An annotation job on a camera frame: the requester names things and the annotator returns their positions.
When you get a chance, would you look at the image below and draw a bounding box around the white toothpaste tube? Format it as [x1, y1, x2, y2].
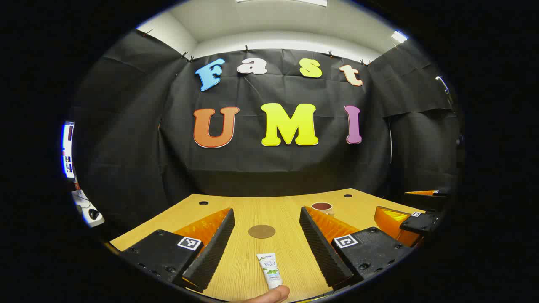
[256, 252, 283, 289]

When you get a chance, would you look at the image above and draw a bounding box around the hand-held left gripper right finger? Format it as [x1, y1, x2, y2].
[299, 206, 416, 292]

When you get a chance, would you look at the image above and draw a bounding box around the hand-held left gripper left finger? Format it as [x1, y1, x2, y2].
[118, 207, 235, 293]

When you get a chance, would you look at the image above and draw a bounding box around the round brown coaster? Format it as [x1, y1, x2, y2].
[248, 225, 276, 239]

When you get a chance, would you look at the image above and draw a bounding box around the white side table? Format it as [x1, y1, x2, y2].
[71, 189, 105, 228]

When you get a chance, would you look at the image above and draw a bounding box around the wooden desktop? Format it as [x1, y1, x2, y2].
[109, 188, 426, 303]

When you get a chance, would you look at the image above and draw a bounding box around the black backdrop cloth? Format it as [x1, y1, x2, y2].
[72, 29, 462, 236]

